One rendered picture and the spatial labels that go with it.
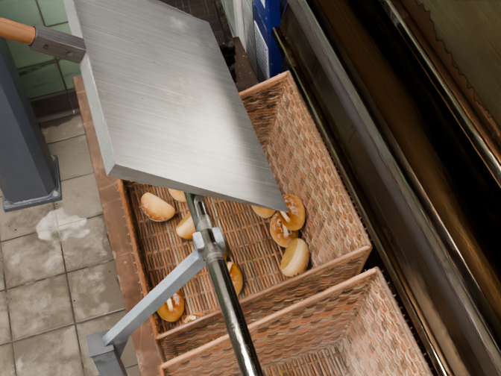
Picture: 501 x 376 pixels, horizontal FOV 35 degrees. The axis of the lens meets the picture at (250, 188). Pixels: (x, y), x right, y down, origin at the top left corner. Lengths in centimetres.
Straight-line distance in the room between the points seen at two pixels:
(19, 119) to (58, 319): 65
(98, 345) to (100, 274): 125
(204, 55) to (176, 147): 35
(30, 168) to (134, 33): 129
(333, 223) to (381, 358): 32
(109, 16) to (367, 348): 84
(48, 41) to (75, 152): 170
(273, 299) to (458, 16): 82
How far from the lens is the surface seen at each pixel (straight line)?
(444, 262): 91
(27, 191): 287
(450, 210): 98
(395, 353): 158
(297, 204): 187
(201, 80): 156
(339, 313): 168
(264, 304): 167
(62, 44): 137
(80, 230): 280
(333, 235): 176
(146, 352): 184
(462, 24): 105
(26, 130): 267
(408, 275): 147
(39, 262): 276
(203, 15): 210
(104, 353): 143
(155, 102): 142
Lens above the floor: 219
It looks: 51 degrees down
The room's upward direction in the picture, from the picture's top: 6 degrees counter-clockwise
